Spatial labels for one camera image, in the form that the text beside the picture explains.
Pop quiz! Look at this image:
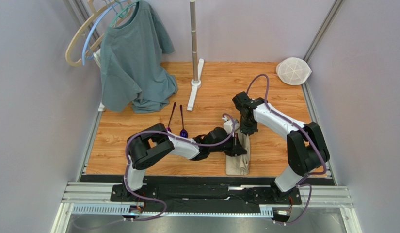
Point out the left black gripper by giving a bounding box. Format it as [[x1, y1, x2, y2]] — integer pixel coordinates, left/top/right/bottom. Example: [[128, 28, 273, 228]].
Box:
[[209, 133, 247, 158]]

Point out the beige cloth napkin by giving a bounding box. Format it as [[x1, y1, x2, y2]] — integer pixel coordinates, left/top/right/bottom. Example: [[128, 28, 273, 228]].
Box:
[[225, 130, 251, 176]]

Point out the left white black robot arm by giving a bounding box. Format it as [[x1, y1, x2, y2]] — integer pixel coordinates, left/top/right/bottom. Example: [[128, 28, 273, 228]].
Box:
[[124, 120, 248, 191]]

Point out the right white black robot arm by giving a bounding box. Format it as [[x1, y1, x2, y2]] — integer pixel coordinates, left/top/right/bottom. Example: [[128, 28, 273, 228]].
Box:
[[232, 92, 330, 196]]

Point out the blue purple spoon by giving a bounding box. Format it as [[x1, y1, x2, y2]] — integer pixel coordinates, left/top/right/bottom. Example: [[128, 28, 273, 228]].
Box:
[[179, 105, 188, 138]]

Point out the white rack base foot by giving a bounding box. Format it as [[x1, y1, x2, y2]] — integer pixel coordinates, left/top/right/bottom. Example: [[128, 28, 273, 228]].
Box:
[[187, 58, 205, 111]]

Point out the white plastic mesh basket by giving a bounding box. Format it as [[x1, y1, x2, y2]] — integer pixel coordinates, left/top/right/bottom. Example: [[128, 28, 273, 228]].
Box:
[[276, 57, 312, 85]]

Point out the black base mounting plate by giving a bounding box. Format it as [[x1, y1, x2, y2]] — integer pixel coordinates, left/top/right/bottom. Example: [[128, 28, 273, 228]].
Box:
[[110, 176, 302, 214]]

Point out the teal green t-shirt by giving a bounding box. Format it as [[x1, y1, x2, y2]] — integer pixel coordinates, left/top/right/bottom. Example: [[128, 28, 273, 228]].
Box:
[[101, 0, 178, 113]]

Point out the metal garment rack pole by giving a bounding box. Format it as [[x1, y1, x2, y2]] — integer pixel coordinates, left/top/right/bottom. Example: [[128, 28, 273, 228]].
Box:
[[190, 0, 199, 85]]

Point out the green plastic hanger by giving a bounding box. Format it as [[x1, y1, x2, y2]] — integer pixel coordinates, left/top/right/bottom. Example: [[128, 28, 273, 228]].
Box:
[[109, 0, 140, 27]]

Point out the beige wooden hanger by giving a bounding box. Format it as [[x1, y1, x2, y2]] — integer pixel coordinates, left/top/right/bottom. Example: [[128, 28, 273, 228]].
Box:
[[65, 0, 114, 67]]

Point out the blue plastic hanger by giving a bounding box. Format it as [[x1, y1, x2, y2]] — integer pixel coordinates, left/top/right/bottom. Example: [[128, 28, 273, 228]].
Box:
[[80, 0, 135, 66]]

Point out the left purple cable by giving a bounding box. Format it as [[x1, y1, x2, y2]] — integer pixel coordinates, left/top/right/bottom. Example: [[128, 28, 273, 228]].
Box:
[[124, 113, 237, 222]]

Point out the aluminium frame rail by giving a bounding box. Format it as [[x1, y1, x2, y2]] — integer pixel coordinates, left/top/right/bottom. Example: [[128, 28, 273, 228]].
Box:
[[51, 182, 362, 233]]

